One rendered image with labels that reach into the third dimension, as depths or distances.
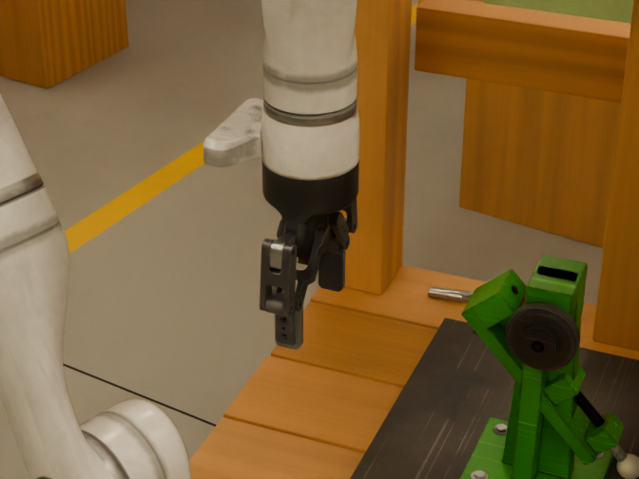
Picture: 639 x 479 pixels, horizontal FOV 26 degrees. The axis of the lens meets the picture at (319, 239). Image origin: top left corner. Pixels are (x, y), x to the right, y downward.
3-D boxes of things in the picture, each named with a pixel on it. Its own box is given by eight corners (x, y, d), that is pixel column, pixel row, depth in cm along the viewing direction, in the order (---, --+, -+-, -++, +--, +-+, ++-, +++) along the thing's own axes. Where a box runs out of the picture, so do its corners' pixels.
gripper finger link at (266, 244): (265, 235, 105) (267, 300, 108) (256, 246, 103) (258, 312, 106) (299, 241, 104) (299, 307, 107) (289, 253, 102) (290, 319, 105)
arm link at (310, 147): (246, 118, 113) (244, 47, 109) (376, 141, 109) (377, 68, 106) (197, 165, 105) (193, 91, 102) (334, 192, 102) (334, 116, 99)
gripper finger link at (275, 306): (280, 281, 108) (280, 335, 110) (264, 301, 105) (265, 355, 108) (298, 285, 107) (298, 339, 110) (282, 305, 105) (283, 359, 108)
